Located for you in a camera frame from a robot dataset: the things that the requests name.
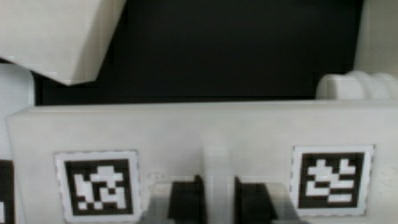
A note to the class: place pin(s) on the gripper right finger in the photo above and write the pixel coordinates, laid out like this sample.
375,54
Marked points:
255,211

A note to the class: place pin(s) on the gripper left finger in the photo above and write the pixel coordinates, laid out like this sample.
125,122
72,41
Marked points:
187,205

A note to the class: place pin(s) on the small white cabinet top panel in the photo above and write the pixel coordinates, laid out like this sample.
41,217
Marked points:
104,154

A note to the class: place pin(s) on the white cabinet body box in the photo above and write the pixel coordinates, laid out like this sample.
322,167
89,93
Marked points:
368,83

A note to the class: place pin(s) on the long white cabinet side piece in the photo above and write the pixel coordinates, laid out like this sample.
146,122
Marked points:
56,35

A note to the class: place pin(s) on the white marker sheet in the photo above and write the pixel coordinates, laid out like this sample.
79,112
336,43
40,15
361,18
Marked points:
15,101

